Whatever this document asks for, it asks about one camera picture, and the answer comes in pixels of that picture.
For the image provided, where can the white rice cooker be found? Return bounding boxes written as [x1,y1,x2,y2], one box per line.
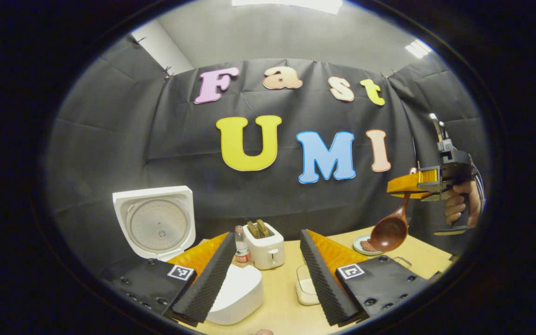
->
[112,186,265,325]

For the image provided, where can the small ceiling light panel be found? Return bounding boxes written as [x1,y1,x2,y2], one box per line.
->
[404,39,434,59]

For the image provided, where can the clear plastic water bottle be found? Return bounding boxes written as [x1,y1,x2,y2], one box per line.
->
[234,226,251,268]

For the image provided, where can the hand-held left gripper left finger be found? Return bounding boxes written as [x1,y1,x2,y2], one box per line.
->
[109,231,238,327]

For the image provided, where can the large ceiling light panel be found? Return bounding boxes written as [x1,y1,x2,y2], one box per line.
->
[231,0,344,14]

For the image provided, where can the white toaster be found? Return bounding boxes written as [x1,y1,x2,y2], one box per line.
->
[243,222,285,270]

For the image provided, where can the pale green plate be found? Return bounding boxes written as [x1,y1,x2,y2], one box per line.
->
[353,234,385,256]

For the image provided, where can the black backdrop cloth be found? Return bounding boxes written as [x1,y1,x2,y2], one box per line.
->
[45,33,491,280]

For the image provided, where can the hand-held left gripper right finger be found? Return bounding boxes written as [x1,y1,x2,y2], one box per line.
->
[300,229,430,327]

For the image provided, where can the brown wooden spoon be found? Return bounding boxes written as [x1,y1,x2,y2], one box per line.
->
[369,167,418,253]

